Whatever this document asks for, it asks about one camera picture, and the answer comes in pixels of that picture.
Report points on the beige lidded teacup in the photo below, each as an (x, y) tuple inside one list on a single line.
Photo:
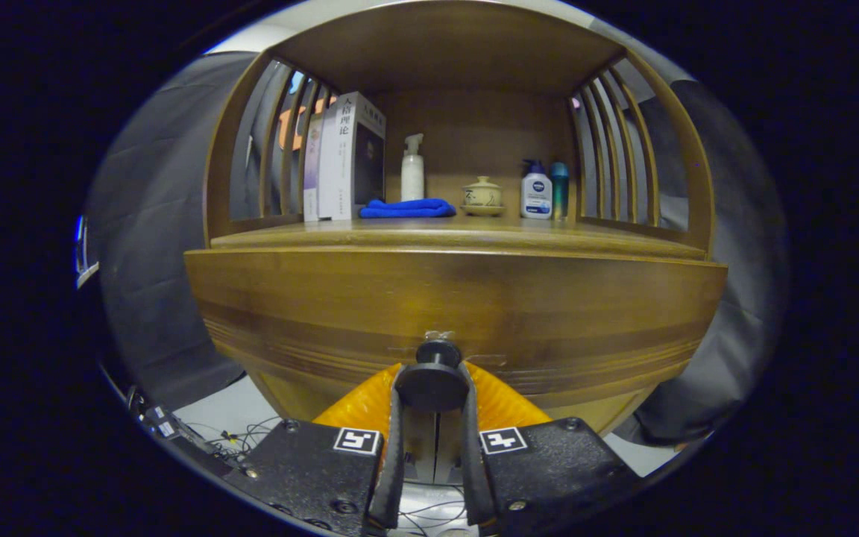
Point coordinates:
[(482, 195)]

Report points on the white side desk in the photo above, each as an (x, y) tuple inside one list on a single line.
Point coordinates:
[(88, 274)]

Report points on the wooden cabinet door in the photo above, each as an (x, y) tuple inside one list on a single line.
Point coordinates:
[(608, 403), (280, 395)]

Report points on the white pump bottle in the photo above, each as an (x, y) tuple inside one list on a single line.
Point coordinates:
[(412, 175)]

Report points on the teal slim bottle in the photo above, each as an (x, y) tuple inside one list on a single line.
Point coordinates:
[(560, 190)]

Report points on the wooden cabinet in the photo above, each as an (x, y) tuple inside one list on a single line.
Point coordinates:
[(474, 45)]

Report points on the wooden countertop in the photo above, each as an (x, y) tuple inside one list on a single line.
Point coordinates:
[(459, 235)]

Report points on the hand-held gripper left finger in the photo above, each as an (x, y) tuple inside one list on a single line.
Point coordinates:
[(394, 470)]

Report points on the folded blue cloth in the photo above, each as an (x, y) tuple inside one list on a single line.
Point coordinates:
[(407, 209)]

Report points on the thick white book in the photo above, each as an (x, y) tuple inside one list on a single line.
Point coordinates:
[(336, 156)]

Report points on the black drawer knob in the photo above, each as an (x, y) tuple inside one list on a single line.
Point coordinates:
[(433, 384)]

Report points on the wooden drawer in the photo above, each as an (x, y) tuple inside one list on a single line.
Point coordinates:
[(325, 298)]

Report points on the white lotion bottle blue cap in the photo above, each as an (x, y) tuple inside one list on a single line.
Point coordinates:
[(536, 194)]

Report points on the black equipment box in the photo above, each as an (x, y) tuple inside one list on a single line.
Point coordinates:
[(176, 436)]

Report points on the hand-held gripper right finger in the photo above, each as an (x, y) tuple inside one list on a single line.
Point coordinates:
[(473, 470)]

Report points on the thin pale purple book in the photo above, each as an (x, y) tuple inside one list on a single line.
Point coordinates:
[(311, 171)]

